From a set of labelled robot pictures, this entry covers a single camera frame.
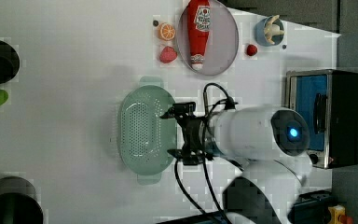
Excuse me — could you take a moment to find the mint green strainer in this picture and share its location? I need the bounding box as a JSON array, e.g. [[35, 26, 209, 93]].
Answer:
[[117, 77, 177, 185]]

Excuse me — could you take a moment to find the grey round plate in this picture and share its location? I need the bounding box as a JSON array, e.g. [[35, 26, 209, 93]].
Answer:
[[175, 0, 239, 76]]

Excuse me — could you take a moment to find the orange slice toy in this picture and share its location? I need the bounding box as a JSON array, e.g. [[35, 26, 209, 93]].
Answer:
[[158, 22, 176, 41]]

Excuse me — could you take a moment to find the red ketchup bottle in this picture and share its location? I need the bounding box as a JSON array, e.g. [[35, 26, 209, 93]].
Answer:
[[186, 0, 211, 71]]

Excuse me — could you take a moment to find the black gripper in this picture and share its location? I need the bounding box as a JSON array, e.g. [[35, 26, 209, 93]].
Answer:
[[160, 102, 213, 165]]

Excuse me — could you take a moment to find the black toaster oven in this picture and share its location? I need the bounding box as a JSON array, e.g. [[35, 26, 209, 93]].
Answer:
[[285, 69, 358, 169]]

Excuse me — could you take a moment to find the peeled banana toy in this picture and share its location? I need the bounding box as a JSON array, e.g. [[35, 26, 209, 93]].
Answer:
[[264, 15, 284, 45]]

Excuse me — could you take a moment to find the small strawberry toy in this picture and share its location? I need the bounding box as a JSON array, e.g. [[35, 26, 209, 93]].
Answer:
[[246, 44, 258, 56]]

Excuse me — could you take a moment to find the blue bowl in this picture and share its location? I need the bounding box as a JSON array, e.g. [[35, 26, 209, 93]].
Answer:
[[255, 16, 285, 47]]

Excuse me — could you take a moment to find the large strawberry toy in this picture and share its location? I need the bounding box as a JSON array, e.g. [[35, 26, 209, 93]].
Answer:
[[159, 46, 177, 63]]

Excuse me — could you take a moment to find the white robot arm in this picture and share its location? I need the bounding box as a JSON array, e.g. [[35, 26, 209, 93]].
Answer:
[[160, 101, 311, 224]]

